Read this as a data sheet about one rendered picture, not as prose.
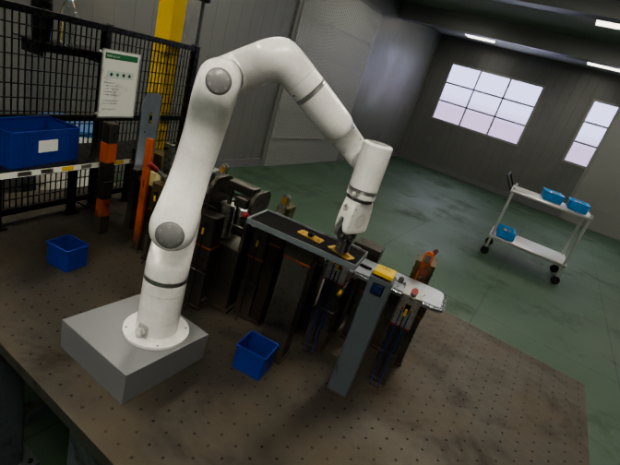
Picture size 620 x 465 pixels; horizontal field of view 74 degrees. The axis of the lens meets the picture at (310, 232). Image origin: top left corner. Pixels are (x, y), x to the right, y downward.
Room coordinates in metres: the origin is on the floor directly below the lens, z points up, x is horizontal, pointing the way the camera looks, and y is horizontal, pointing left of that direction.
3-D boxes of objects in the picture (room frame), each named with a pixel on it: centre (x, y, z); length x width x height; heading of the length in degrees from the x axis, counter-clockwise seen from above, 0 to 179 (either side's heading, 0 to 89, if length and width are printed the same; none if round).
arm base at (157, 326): (1.02, 0.36, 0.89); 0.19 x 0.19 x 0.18
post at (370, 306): (1.12, -0.25, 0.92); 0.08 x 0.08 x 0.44; 73
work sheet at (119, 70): (1.97, 1.07, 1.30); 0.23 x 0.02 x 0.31; 163
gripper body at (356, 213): (1.15, -0.11, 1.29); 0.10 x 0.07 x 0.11; 140
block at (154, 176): (1.62, 0.68, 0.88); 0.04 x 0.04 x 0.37; 73
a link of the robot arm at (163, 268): (1.06, 0.37, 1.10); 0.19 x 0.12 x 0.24; 14
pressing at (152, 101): (1.81, 0.82, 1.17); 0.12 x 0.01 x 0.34; 163
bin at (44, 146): (1.46, 1.10, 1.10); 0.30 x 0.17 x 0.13; 170
